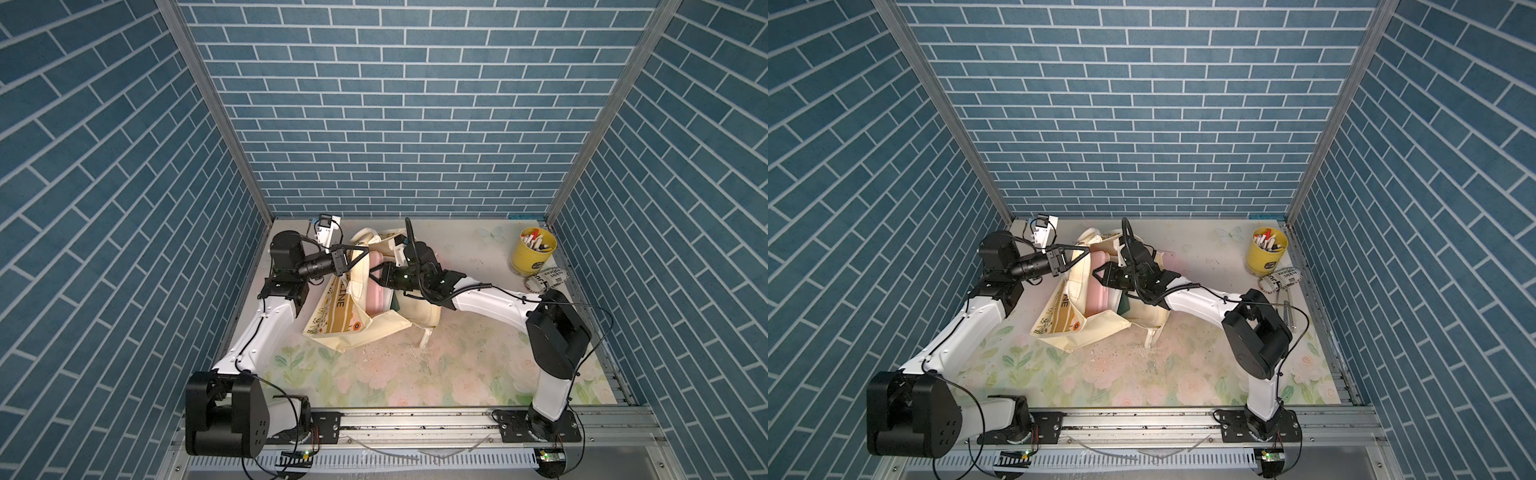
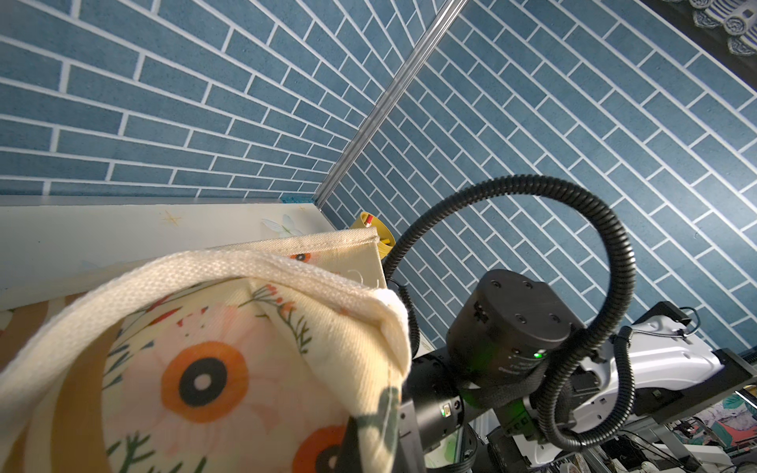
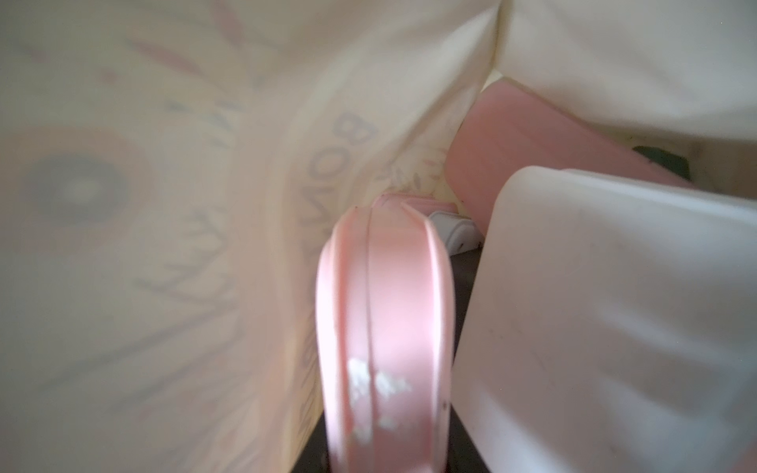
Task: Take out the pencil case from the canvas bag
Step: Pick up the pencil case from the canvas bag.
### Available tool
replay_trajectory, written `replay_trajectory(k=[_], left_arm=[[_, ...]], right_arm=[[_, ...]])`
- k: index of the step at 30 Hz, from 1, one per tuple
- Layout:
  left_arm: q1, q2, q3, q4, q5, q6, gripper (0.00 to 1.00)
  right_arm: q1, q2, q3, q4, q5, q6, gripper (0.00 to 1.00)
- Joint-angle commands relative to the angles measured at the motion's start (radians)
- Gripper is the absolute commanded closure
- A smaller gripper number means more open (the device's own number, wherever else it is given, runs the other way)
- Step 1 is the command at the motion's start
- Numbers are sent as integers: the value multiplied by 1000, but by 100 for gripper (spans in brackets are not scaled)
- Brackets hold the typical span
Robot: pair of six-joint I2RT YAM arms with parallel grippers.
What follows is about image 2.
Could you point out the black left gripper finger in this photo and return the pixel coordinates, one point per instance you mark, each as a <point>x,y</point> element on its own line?
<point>348,458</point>

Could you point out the floral cream canvas bag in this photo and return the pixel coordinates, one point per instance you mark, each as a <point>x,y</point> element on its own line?
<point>248,358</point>

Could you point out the yellow pen cup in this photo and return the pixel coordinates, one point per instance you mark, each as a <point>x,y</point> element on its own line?
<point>370,221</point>

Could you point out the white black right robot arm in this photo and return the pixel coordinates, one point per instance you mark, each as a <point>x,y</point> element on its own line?
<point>494,382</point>

